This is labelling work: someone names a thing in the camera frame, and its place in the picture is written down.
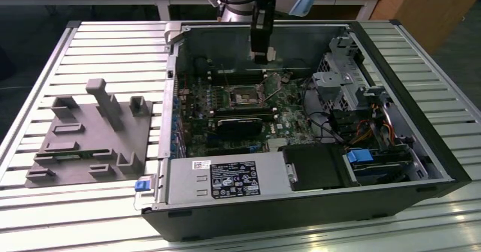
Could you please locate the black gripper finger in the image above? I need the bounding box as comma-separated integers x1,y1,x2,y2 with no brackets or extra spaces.
249,6,275,57

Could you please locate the silver CPU plate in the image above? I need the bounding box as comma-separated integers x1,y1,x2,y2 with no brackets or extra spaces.
247,46,278,65

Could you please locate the thin metal locking lever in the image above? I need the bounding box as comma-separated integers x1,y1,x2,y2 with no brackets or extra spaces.
219,64,231,89

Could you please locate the black RAM slot bank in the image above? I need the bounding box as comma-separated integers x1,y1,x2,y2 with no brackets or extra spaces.
207,67,266,86
214,107,274,121

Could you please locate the CPU socket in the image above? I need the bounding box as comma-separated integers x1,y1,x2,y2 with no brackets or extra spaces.
226,85,270,108

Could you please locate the metal drive cage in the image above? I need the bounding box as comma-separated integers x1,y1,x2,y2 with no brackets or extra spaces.
310,36,386,112

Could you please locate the green motherboard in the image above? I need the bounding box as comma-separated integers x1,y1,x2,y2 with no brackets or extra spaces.
174,71,319,158

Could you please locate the black graphics card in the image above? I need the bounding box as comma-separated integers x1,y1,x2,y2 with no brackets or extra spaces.
215,117,265,139

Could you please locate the small silver heatsink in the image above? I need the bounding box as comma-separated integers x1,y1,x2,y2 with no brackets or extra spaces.
266,138,286,152

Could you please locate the black optical drive bay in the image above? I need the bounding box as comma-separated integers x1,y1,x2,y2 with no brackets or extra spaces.
279,144,359,192

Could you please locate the wooden cabinet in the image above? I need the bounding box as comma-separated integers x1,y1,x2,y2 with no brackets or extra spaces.
370,0,481,54

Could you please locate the blue disk carrier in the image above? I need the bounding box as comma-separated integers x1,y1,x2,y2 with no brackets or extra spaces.
346,148,372,166

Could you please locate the silver power supply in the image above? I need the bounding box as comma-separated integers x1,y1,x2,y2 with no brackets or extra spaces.
165,151,294,205

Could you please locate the black hard disk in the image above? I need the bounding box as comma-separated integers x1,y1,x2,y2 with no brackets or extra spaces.
350,150,414,184

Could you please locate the grey parts rack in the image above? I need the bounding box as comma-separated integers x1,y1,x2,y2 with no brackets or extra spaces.
22,78,154,189

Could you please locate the blue case latch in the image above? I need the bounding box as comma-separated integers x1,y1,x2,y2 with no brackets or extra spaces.
133,179,151,193

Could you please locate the black PC case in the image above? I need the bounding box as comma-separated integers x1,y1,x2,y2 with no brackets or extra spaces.
139,19,472,243

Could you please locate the yellow red wire bundle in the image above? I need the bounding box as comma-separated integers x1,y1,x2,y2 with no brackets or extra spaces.
352,118,396,148

